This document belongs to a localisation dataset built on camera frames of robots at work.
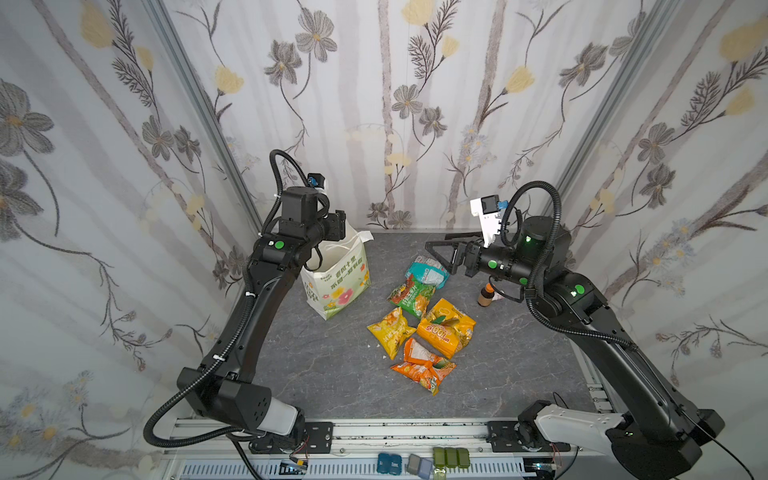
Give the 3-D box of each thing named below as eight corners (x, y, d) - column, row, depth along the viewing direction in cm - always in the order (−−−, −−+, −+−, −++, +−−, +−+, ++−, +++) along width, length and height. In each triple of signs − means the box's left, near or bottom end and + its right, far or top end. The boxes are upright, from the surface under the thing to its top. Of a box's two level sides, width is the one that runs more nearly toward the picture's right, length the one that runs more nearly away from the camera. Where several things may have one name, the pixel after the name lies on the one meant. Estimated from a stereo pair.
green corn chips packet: (389, 302, 101) (389, 296, 98) (406, 279, 107) (406, 272, 104) (420, 318, 97) (421, 312, 94) (435, 293, 103) (437, 287, 100)
